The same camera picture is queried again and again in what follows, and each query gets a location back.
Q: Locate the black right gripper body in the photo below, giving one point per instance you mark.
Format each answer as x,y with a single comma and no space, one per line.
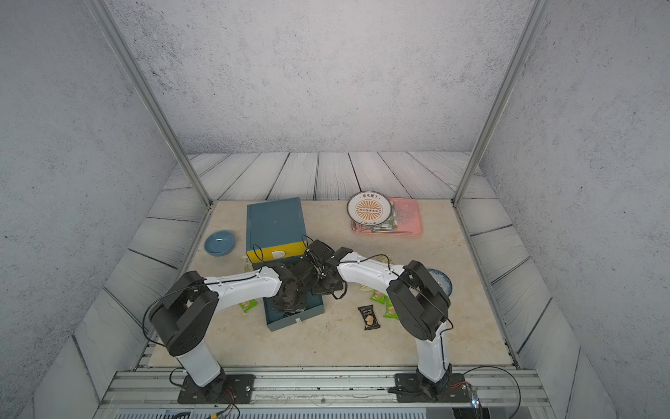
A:
320,286

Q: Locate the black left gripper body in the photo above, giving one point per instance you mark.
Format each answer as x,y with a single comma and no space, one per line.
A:
296,305

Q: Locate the teal bottom drawer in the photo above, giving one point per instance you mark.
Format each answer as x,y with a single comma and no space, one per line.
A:
275,320

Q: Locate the green cookie packet one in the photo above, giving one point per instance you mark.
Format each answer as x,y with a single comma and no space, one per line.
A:
248,305

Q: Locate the yellow drawer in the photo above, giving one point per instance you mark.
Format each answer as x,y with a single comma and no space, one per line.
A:
257,254

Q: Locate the green cookie packet two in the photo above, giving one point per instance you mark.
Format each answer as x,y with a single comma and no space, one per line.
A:
379,297

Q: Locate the black cookie packet one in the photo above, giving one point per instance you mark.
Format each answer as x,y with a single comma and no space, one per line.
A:
369,318

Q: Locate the green cookie packet three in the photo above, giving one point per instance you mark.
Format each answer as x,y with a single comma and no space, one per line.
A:
390,312

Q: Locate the teal drawer cabinet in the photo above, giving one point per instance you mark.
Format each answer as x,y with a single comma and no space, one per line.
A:
275,223

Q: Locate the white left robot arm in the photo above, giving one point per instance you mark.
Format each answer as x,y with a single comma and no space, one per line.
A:
182,316

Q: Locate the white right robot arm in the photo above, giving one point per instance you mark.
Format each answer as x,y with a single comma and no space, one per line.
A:
420,302

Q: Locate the white orange patterned plate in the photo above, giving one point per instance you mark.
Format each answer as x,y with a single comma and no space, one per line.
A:
369,208

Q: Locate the small blue round plate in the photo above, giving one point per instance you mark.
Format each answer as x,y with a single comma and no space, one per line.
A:
220,243

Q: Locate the pink plastic tray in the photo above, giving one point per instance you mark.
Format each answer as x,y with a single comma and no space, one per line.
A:
404,221

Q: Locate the blue white ceramic bowl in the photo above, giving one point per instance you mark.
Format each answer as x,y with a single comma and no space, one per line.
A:
442,280

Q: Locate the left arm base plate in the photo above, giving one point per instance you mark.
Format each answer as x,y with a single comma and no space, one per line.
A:
224,389

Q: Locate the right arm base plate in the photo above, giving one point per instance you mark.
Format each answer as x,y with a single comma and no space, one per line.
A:
416,388

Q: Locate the aluminium mounting rail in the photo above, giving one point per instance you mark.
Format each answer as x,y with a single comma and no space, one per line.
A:
518,390

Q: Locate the right metal frame post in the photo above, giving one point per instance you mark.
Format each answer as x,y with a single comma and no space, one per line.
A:
514,69

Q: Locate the metal frame post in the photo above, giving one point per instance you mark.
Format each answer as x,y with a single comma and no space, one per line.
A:
514,69
113,36

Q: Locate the left metal frame post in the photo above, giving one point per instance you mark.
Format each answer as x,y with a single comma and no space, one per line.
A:
113,36

